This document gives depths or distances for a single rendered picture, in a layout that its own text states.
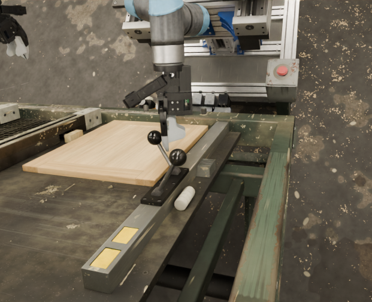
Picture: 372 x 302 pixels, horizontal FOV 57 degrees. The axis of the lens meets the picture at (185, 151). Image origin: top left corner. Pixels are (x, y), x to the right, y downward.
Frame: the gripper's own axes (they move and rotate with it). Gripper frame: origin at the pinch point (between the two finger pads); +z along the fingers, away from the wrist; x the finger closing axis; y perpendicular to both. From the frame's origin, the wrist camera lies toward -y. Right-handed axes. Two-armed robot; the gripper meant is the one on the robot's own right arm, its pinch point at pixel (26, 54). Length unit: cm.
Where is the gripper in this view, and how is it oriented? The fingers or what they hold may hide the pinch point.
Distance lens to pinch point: 137.8
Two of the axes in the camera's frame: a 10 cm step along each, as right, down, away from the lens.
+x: 9.5, 0.7, -3.0
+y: -2.5, 7.5, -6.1
